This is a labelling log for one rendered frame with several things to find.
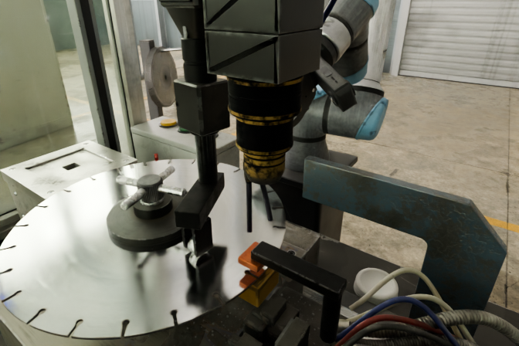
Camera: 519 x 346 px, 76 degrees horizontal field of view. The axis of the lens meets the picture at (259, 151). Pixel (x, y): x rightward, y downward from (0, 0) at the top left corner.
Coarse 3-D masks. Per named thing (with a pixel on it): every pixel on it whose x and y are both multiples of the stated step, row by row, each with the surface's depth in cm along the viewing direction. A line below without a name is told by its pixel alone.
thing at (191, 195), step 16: (208, 144) 34; (208, 160) 35; (208, 176) 36; (192, 192) 35; (208, 192) 35; (176, 208) 32; (192, 208) 32; (208, 208) 34; (176, 224) 32; (192, 224) 32; (208, 224) 34; (208, 240) 35
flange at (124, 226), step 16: (112, 208) 42; (144, 208) 39; (160, 208) 39; (112, 224) 39; (128, 224) 39; (144, 224) 39; (160, 224) 39; (128, 240) 37; (144, 240) 37; (160, 240) 37
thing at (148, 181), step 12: (168, 168) 43; (120, 180) 41; (132, 180) 40; (144, 180) 39; (156, 180) 39; (144, 192) 38; (156, 192) 39; (168, 192) 39; (180, 192) 38; (120, 204) 36; (132, 204) 36; (144, 204) 40; (156, 204) 40
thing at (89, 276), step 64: (64, 192) 47; (128, 192) 47; (256, 192) 47; (0, 256) 35; (64, 256) 35; (128, 256) 35; (192, 256) 35; (64, 320) 28; (128, 320) 28; (192, 320) 29
